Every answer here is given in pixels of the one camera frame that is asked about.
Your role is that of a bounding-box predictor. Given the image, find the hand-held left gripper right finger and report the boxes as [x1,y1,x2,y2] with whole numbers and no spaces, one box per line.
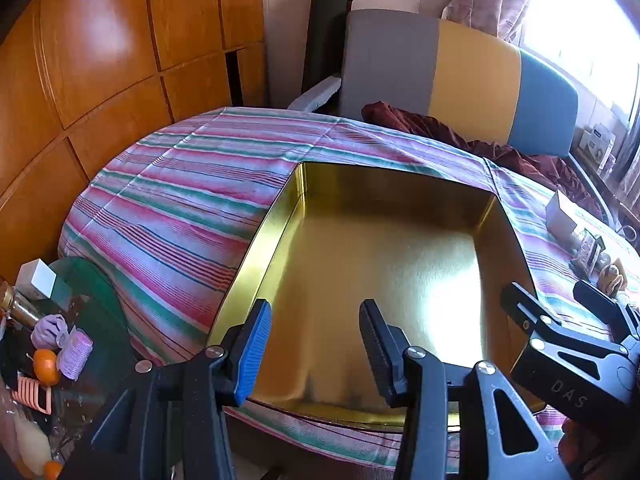
[359,299,571,480]

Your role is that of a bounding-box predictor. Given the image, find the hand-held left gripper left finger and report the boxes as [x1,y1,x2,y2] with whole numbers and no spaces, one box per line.
[75,299,273,480]

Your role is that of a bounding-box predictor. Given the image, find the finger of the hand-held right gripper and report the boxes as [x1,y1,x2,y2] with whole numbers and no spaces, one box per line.
[500,282,623,358]
[574,280,640,348]

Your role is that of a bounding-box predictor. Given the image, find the tan snack packet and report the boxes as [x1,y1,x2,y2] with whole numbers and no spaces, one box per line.
[599,258,629,297]

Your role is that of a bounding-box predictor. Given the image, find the gold tin box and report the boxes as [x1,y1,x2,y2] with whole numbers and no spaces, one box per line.
[205,161,548,433]

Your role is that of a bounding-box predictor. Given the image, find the pale cardboard box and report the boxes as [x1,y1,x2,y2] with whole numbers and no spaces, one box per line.
[545,190,587,237]

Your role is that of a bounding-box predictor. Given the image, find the person's right hand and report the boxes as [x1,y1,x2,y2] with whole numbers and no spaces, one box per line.
[559,417,607,480]

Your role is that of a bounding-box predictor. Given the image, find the dark red blanket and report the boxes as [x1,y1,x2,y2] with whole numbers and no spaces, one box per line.
[361,101,608,221]

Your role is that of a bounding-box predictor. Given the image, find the glass side table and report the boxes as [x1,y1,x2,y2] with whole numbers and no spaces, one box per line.
[0,256,171,480]

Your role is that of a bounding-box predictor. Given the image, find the white boxes on sill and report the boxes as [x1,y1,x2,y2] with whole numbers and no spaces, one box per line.
[580,122,617,171]

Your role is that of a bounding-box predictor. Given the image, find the striped bedsheet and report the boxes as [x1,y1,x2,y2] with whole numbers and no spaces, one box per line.
[57,106,640,471]

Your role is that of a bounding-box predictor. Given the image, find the purple hair roller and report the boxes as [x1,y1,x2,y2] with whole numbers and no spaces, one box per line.
[59,329,94,381]

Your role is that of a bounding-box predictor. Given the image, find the purple cloth pouch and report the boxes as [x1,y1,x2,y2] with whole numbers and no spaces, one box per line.
[31,313,77,356]

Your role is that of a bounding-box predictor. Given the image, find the small white box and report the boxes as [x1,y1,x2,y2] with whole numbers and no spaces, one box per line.
[16,258,57,301]

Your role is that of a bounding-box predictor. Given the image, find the pink hair clip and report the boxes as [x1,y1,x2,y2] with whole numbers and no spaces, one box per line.
[16,374,53,415]

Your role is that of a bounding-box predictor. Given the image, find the gold bottle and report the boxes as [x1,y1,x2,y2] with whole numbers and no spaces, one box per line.
[0,281,43,331]

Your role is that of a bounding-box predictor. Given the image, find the cream plastic bottle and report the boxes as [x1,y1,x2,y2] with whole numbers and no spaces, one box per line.
[10,412,53,477]

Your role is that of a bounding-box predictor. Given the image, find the grey padded armrest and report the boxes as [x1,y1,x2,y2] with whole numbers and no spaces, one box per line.
[287,76,342,112]

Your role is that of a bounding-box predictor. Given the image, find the grey yellow blue headboard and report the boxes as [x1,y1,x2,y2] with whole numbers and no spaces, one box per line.
[337,9,581,158]

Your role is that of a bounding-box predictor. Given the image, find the large window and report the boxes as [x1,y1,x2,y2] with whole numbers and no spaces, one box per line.
[520,0,640,126]

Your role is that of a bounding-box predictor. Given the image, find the black rolled mat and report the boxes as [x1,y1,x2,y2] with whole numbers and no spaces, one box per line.
[302,0,351,96]

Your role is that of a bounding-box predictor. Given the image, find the wooden wardrobe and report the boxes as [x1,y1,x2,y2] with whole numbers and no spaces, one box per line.
[0,0,268,281]

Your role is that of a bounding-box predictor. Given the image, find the grey bed rail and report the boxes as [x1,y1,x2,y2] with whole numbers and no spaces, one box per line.
[565,155,617,226]

